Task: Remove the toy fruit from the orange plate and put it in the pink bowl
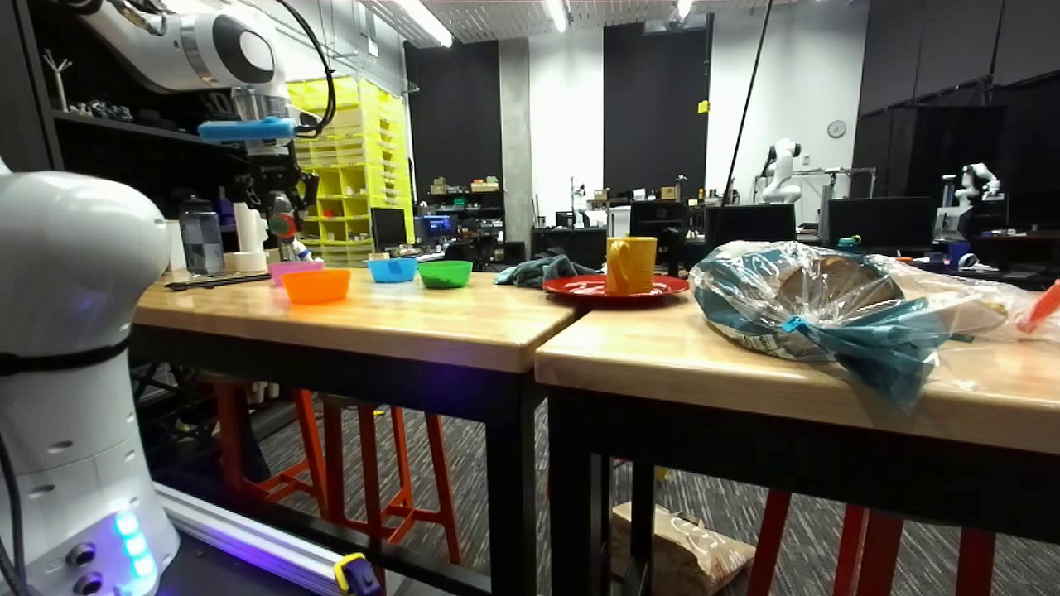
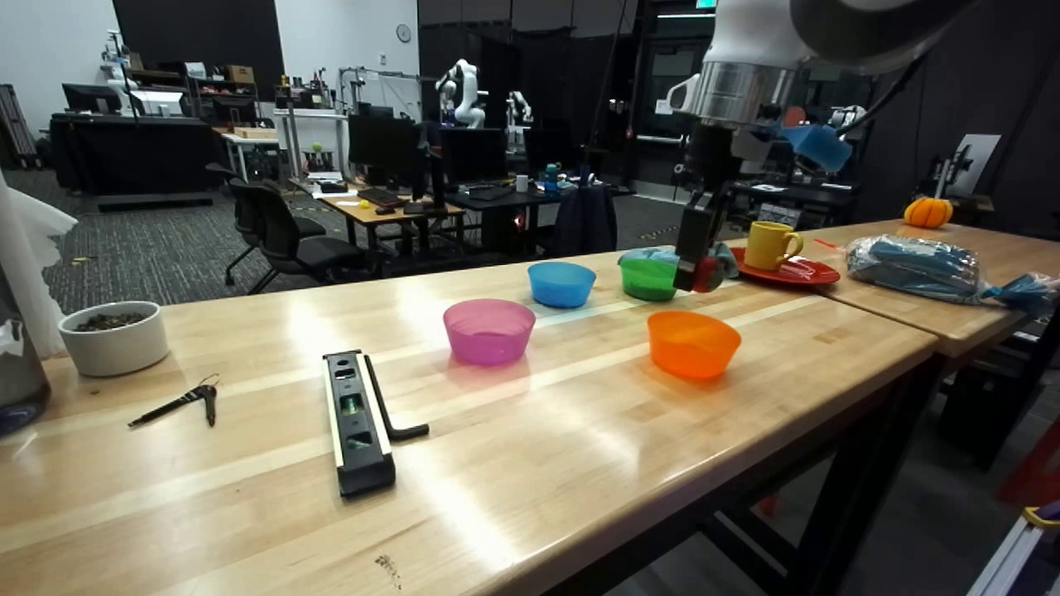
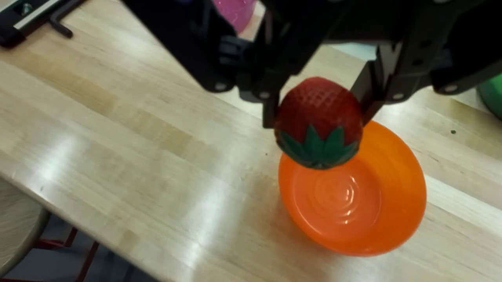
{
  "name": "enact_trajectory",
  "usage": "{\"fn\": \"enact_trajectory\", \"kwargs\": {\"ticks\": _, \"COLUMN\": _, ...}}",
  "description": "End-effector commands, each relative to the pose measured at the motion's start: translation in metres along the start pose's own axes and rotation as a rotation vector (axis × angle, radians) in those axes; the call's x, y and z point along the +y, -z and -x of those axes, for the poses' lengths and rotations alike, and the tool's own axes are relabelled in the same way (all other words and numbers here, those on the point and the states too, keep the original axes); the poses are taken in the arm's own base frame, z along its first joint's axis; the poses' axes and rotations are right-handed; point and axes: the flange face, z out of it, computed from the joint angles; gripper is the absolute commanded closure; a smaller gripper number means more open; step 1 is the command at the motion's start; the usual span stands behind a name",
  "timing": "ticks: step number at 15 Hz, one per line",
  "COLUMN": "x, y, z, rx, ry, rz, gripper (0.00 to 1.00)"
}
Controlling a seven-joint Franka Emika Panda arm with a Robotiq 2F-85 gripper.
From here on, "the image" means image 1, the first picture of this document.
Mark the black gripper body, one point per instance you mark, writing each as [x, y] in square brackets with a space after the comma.
[284, 175]

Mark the red toy strawberry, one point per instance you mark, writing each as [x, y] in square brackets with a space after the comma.
[286, 223]

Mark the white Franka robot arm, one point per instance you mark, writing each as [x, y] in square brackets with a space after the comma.
[68, 333]

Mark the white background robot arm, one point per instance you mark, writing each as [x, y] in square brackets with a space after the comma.
[965, 201]
[781, 169]

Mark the pink plastic bowl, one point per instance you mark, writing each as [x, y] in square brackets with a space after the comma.
[292, 269]

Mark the orange plastic bowl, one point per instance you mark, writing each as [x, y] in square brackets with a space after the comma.
[315, 287]

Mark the blue plastic bowl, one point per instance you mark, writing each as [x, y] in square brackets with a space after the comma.
[391, 269]

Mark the green plastic bowl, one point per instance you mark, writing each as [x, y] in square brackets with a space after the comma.
[446, 272]

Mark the red-orange plate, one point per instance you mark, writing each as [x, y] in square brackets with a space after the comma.
[613, 291]

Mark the white paper towel roll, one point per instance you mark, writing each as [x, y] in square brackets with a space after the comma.
[247, 226]

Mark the yellow storage bin rack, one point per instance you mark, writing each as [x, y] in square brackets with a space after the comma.
[360, 168]

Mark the clear glass jar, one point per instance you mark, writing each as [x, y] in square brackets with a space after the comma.
[202, 239]

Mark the wooden table with bowls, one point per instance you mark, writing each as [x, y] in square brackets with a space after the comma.
[384, 326]

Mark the orange metal stool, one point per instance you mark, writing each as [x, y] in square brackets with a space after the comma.
[370, 473]
[873, 551]
[237, 440]

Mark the teal grey cloth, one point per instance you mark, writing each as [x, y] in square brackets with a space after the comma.
[535, 269]

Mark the yellow mug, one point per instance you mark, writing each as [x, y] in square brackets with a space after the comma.
[629, 266]

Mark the black slanted pole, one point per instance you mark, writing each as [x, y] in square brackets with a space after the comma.
[746, 102]

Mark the wooden table with bag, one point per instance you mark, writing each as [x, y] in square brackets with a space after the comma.
[715, 365]

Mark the clear plastic bag blue contents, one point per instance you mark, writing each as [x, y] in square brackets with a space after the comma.
[815, 302]

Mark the brown paper bag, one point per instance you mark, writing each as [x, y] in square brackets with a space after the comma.
[682, 551]

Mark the blue wrist mount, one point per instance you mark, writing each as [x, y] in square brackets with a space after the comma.
[251, 129]

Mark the aluminium frame rail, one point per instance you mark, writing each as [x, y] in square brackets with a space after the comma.
[265, 542]

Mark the round wall clock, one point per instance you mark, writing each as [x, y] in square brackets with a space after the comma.
[835, 126]

